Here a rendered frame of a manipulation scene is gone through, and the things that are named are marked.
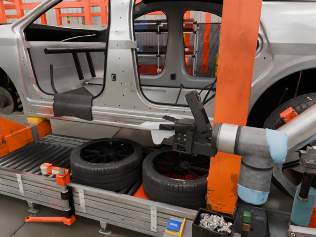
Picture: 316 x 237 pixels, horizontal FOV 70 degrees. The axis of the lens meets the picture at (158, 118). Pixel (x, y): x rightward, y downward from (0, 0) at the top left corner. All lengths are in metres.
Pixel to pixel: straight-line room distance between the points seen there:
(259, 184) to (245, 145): 0.10
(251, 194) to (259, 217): 1.06
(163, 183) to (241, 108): 0.82
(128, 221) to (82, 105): 1.08
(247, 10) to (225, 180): 0.85
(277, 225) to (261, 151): 1.42
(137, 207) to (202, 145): 1.20
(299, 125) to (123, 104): 1.51
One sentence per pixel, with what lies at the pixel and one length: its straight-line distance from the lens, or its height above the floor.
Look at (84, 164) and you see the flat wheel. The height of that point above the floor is 0.51.
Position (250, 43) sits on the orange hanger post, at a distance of 1.13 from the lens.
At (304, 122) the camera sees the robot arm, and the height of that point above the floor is 1.26.
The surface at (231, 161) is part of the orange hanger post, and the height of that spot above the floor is 0.85.
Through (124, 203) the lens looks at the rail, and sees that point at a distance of 1.78.
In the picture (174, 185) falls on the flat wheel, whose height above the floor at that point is 0.50.
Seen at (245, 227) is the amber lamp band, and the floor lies 0.59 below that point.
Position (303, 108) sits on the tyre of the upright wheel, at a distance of 1.44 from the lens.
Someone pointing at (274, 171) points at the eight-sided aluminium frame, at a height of 0.77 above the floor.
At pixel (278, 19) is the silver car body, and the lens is 1.67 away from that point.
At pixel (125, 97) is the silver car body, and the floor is 1.03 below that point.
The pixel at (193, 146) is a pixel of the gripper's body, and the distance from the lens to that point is 0.61.
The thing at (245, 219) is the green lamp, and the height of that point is 0.64.
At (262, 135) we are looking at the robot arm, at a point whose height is 1.25.
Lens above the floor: 1.44
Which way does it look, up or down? 18 degrees down
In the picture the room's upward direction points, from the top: straight up
